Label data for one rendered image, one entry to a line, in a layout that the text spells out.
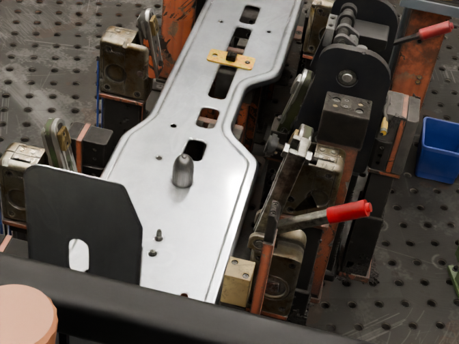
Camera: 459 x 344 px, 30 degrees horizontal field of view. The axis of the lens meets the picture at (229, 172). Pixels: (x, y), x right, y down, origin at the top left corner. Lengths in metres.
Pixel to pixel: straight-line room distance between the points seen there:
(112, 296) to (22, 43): 1.73
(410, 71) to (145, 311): 1.37
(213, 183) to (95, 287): 0.88
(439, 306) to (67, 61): 1.01
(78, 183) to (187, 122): 0.62
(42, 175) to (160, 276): 0.39
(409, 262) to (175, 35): 0.70
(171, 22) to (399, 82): 0.51
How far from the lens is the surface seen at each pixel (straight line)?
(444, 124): 1.89
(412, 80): 1.74
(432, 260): 1.69
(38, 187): 0.81
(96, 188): 0.78
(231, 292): 1.09
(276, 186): 1.06
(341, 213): 1.08
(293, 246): 1.14
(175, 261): 1.17
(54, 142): 1.19
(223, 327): 0.40
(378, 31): 1.40
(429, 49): 1.70
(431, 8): 1.50
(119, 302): 0.40
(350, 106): 1.28
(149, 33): 1.47
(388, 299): 1.59
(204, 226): 1.22
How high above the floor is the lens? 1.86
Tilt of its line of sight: 41 degrees down
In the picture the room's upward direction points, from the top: 8 degrees clockwise
